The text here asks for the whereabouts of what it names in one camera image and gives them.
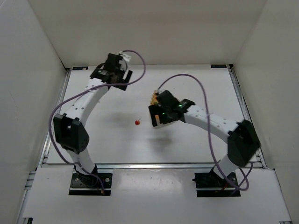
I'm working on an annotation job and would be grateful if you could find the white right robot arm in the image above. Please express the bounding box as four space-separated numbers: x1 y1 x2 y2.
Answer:
149 90 261 179

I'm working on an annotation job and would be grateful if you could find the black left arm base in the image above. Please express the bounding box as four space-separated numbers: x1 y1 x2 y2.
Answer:
69 171 113 196

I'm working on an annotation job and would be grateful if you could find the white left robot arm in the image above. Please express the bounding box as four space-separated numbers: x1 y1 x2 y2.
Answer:
50 51 133 175

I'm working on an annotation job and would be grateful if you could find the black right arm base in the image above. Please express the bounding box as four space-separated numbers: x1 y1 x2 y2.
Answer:
192 172 241 198

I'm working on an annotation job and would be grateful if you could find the aluminium table edge rail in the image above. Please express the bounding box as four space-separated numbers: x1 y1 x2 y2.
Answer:
34 162 262 171

